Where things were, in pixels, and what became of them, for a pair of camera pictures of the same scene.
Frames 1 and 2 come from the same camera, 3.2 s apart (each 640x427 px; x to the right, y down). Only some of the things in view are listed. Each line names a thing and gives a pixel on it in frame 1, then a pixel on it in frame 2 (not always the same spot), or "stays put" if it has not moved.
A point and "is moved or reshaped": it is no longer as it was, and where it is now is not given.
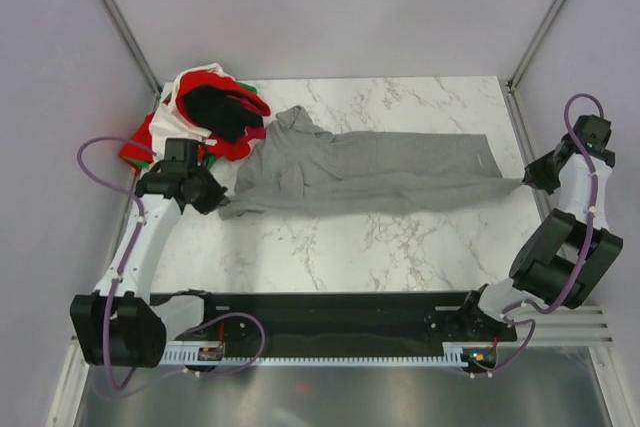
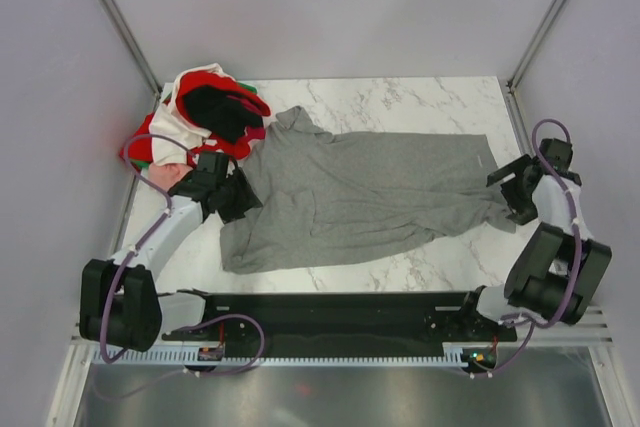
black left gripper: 216,197 -> 246,199
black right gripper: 536,178 -> 523,212
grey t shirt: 291,165 is moved or reshaped
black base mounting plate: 322,325 stays put
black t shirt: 220,112 stays put
